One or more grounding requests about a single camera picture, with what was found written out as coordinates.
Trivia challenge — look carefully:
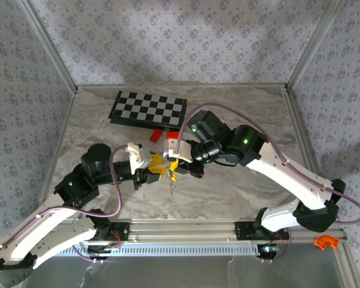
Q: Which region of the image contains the clear thin tube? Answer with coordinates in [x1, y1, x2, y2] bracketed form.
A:
[164, 168, 175, 198]

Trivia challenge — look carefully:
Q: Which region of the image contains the black and grey chessboard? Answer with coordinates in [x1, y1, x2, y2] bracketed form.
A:
[109, 91, 188, 133]

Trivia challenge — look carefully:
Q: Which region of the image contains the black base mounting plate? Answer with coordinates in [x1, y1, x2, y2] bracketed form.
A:
[235, 221, 256, 241]
[107, 221, 130, 241]

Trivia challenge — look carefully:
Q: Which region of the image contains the small control board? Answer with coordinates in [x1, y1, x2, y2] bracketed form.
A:
[259, 244, 282, 259]
[88, 244, 121, 260]

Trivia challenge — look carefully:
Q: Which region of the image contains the orange plastic clip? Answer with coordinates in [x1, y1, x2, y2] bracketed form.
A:
[314, 235, 340, 250]

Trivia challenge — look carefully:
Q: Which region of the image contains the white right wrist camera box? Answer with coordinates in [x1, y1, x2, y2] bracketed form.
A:
[163, 138, 194, 164]

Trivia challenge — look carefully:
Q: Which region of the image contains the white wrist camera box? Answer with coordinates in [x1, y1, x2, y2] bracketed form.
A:
[125, 143, 152, 175]
[163, 138, 194, 164]

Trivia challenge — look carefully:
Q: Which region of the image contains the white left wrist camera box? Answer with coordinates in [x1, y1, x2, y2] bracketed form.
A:
[125, 143, 152, 175]

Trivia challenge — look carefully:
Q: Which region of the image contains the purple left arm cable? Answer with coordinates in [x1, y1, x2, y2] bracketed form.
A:
[0, 145, 133, 265]

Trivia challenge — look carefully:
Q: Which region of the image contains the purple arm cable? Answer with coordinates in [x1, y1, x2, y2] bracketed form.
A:
[175, 102, 360, 224]
[0, 145, 133, 265]

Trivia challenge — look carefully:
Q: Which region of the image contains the aluminium frame side rail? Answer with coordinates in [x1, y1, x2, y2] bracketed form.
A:
[283, 85, 360, 288]
[37, 89, 78, 205]

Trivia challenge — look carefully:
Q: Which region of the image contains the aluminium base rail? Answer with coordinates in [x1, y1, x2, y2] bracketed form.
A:
[71, 218, 346, 242]

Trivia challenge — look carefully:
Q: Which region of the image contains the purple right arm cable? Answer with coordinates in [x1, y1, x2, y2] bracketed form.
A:
[175, 102, 360, 224]

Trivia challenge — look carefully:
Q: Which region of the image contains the aluminium frame back rail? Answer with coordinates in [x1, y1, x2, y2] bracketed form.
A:
[76, 83, 289, 90]

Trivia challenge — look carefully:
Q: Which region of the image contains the grey slotted cable duct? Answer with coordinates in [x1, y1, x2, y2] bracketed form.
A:
[61, 241, 272, 257]

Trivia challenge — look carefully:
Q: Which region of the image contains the aluminium frame corner post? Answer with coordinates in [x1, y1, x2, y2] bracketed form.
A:
[286, 0, 346, 91]
[17, 0, 79, 92]

